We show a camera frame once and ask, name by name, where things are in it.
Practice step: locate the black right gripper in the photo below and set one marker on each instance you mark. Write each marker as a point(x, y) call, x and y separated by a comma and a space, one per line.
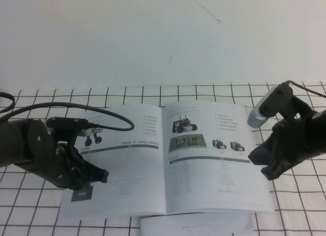
point(293, 144)

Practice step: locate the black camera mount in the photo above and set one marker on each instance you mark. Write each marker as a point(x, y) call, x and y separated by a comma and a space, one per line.
point(282, 93)
point(66, 124)

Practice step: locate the white booklet with web address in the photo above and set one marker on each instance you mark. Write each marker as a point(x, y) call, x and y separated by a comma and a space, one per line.
point(193, 225)

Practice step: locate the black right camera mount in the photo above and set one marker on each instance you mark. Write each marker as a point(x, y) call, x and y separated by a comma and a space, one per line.
point(282, 93)

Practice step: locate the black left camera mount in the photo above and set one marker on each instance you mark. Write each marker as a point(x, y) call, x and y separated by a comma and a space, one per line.
point(66, 124)

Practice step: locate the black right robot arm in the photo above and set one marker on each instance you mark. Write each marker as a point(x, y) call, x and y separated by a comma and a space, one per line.
point(322, 134)

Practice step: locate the white black-checked tablecloth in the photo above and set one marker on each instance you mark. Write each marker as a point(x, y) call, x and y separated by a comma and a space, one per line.
point(222, 91)

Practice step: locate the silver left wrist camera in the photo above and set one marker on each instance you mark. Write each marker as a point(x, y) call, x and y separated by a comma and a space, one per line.
point(50, 130)

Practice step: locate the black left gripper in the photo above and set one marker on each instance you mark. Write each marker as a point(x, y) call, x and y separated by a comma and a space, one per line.
point(68, 169)

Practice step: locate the white robot catalogue book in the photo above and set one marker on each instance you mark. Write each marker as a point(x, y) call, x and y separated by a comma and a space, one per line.
point(198, 174)

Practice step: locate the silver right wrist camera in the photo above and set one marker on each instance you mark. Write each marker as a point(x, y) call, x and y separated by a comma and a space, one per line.
point(256, 118)

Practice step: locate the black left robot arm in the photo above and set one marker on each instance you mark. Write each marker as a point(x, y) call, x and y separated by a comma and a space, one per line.
point(17, 144)

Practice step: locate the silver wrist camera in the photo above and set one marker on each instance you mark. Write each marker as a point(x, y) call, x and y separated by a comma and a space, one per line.
point(50, 130)
point(256, 118)

